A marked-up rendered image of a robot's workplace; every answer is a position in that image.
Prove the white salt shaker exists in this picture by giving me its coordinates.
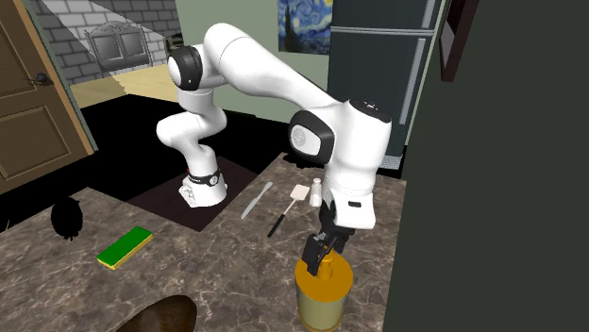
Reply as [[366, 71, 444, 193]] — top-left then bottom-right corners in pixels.
[[309, 177, 324, 208]]

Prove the black spiky ball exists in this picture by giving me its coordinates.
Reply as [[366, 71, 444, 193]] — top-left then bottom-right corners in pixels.
[[50, 196, 84, 241]]

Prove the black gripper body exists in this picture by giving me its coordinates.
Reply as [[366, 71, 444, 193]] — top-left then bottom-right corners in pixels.
[[317, 205, 357, 242]]

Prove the grey ornate cabinet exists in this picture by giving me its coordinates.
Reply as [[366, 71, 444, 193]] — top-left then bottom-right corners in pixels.
[[84, 22, 154, 77]]

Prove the dark robot stand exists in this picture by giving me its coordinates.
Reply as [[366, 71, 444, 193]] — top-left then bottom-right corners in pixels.
[[126, 155, 259, 233]]

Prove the silver table knife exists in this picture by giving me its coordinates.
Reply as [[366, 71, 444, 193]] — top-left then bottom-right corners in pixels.
[[241, 181, 274, 221]]

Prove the brown rounded object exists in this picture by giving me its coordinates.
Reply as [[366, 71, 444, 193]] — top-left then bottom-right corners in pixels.
[[114, 294, 198, 332]]

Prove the starry night wall picture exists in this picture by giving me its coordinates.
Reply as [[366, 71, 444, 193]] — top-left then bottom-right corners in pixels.
[[278, 0, 334, 57]]

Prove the white spatula black handle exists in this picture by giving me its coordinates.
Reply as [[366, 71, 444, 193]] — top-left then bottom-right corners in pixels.
[[266, 184, 311, 240]]

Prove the yellow pump jar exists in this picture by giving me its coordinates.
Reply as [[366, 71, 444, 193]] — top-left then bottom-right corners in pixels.
[[294, 254, 355, 332]]

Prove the green and yellow sponge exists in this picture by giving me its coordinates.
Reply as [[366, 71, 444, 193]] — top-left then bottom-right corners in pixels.
[[96, 225, 154, 271]]

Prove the dark grey refrigerator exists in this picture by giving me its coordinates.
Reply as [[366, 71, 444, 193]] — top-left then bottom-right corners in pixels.
[[327, 0, 444, 172]]

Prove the brown wooden door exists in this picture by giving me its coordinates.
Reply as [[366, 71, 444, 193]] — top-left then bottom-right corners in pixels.
[[0, 0, 98, 194]]

